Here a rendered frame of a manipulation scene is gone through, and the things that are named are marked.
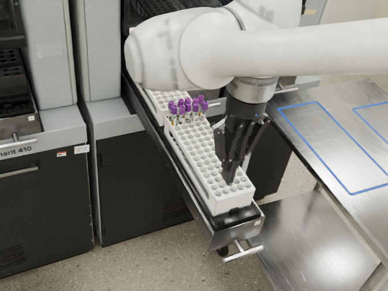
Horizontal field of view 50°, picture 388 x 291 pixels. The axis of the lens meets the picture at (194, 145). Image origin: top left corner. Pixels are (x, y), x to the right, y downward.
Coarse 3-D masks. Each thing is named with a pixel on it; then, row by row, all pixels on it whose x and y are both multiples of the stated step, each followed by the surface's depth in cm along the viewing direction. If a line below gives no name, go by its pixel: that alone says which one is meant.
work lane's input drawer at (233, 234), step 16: (128, 80) 127; (128, 96) 128; (144, 112) 117; (160, 128) 111; (160, 144) 109; (176, 160) 104; (176, 176) 103; (192, 192) 98; (192, 208) 97; (240, 208) 94; (256, 208) 94; (208, 224) 91; (224, 224) 90; (240, 224) 92; (256, 224) 95; (208, 240) 92; (224, 240) 94; (240, 240) 97; (240, 256) 93
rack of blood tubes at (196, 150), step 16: (176, 128) 105; (192, 128) 105; (208, 128) 107; (176, 144) 108; (192, 144) 100; (208, 144) 103; (192, 160) 97; (208, 160) 97; (192, 176) 98; (208, 176) 95; (240, 176) 95; (208, 192) 91; (224, 192) 92; (240, 192) 91; (208, 208) 93; (224, 208) 92
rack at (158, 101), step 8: (128, 72) 128; (144, 88) 124; (144, 96) 119; (152, 96) 113; (160, 96) 113; (168, 96) 113; (176, 96) 114; (184, 96) 115; (152, 104) 119; (160, 104) 110; (168, 104) 111; (176, 104) 112; (152, 112) 115; (160, 112) 109; (168, 112) 109; (160, 120) 111
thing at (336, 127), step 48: (288, 96) 128; (336, 96) 131; (384, 96) 134; (288, 144) 114; (336, 144) 114; (384, 144) 116; (336, 192) 101; (384, 192) 102; (288, 240) 155; (336, 240) 158; (384, 240) 92; (288, 288) 141; (336, 288) 143; (384, 288) 145
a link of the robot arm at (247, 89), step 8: (232, 80) 73; (240, 80) 71; (248, 80) 70; (256, 80) 70; (264, 80) 70; (272, 80) 71; (232, 88) 74; (240, 88) 72; (248, 88) 71; (256, 88) 71; (264, 88) 71; (272, 88) 73; (240, 96) 73; (248, 96) 72; (256, 96) 72; (264, 96) 73; (272, 96) 75
